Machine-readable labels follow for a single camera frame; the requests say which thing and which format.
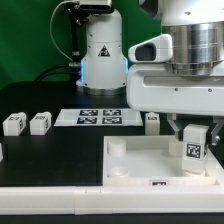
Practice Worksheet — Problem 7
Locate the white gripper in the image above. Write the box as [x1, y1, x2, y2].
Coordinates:
[126, 64, 224, 145]

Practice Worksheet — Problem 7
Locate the white square table top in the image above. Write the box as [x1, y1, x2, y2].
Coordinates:
[103, 135, 224, 186]

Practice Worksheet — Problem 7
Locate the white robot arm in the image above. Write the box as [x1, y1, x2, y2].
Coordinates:
[78, 0, 224, 143]

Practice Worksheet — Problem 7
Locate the white L-shaped obstacle fence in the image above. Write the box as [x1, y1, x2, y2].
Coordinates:
[0, 184, 224, 215]

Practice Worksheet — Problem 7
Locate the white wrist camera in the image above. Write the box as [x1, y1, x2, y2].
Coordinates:
[128, 34, 173, 63]

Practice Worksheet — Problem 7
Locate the white marker base plate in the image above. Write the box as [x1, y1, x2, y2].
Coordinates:
[55, 108, 143, 127]

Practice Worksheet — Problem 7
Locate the black cable bundle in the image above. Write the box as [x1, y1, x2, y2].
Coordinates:
[34, 64, 81, 83]

